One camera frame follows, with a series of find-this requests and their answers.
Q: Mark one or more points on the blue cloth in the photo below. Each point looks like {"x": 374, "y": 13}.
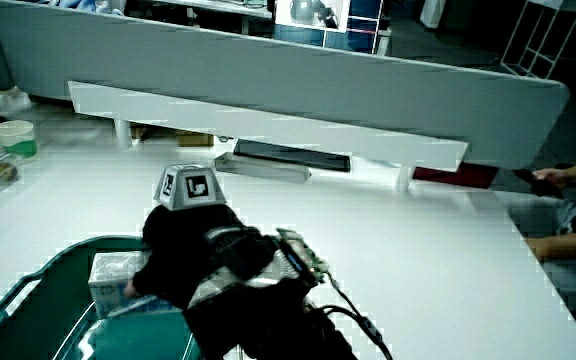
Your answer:
{"x": 80, "y": 4}

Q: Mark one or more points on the seated person's arms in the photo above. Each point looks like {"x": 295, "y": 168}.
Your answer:
{"x": 538, "y": 217}

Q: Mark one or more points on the blue cabinet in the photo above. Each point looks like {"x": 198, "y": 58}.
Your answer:
{"x": 358, "y": 42}

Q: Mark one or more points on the white background desk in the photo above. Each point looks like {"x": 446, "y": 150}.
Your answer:
{"x": 218, "y": 6}

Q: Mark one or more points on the green plastic plate tray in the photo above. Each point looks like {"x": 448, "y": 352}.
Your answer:
{"x": 58, "y": 295}

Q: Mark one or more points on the grey partition panel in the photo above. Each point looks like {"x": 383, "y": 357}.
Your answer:
{"x": 293, "y": 80}

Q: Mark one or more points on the black phone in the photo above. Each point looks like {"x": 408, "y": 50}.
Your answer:
{"x": 540, "y": 187}

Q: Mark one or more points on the person's right hand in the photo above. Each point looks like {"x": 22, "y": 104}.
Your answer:
{"x": 188, "y": 250}

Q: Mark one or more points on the green round fruit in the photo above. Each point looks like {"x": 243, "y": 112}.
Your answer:
{"x": 7, "y": 172}

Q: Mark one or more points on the flat black keyboard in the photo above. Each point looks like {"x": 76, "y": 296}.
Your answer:
{"x": 293, "y": 155}

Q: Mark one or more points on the white desk shelf riser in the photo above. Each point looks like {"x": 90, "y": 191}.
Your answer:
{"x": 243, "y": 117}

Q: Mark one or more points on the dark red book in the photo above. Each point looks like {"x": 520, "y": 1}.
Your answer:
{"x": 463, "y": 176}

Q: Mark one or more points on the white blue milk carton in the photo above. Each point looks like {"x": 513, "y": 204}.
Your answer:
{"x": 110, "y": 275}

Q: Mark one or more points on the white green paper cup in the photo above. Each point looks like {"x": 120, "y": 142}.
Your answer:
{"x": 15, "y": 137}

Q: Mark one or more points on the white box with kettle picture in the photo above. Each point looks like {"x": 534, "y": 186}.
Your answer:
{"x": 340, "y": 15}

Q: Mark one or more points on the brown cardboard box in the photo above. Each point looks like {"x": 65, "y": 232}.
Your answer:
{"x": 195, "y": 138}

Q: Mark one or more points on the white bin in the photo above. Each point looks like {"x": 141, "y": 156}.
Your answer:
{"x": 433, "y": 14}

